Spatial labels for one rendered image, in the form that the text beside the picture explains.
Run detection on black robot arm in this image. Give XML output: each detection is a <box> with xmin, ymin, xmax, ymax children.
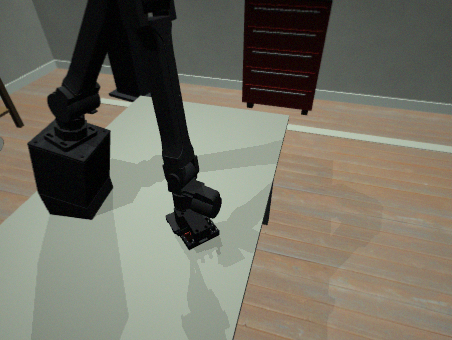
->
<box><xmin>44</xmin><ymin>0</ymin><xmax>222</xmax><ymax>244</ymax></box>

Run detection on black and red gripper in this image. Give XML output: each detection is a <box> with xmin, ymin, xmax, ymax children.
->
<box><xmin>166</xmin><ymin>206</ymin><xmax>208</xmax><ymax>241</ymax></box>

